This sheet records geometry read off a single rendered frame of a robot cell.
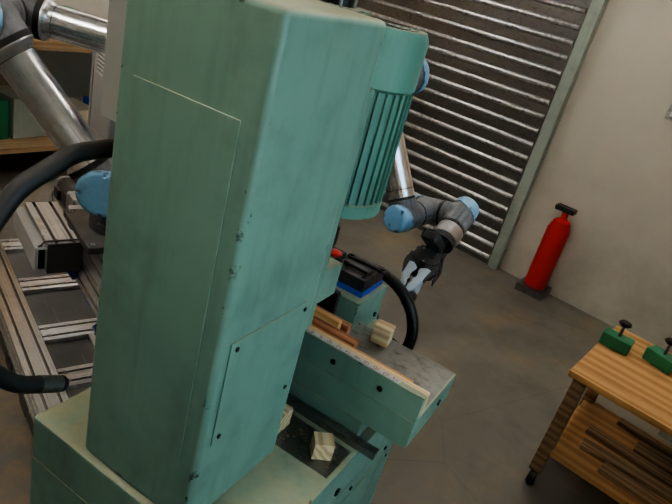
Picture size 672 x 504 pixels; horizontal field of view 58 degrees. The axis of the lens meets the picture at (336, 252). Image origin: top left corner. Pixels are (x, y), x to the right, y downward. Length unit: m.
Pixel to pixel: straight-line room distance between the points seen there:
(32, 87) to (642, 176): 3.29
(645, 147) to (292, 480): 3.23
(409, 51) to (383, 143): 0.14
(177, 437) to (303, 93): 0.49
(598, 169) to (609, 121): 0.28
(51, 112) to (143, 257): 0.72
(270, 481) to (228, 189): 0.55
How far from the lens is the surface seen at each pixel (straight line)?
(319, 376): 1.16
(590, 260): 4.11
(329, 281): 1.14
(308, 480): 1.09
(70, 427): 1.12
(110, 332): 0.90
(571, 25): 4.03
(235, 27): 0.66
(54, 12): 1.58
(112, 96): 0.84
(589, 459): 2.56
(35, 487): 1.24
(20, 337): 2.29
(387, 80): 0.95
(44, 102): 1.47
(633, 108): 3.95
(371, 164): 0.99
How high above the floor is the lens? 1.57
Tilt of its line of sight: 25 degrees down
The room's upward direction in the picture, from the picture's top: 15 degrees clockwise
